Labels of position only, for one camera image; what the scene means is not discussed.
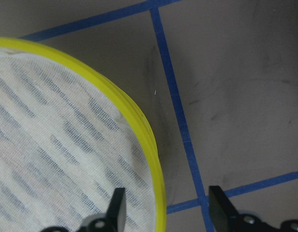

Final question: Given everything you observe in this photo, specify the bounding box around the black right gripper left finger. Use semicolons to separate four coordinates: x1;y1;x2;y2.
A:
106;188;127;232

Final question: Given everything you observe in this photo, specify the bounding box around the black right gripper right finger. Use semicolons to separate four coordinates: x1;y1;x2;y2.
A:
209;186;238;232

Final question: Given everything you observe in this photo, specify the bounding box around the yellow bamboo steamer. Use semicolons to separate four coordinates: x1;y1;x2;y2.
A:
0;38;166;232

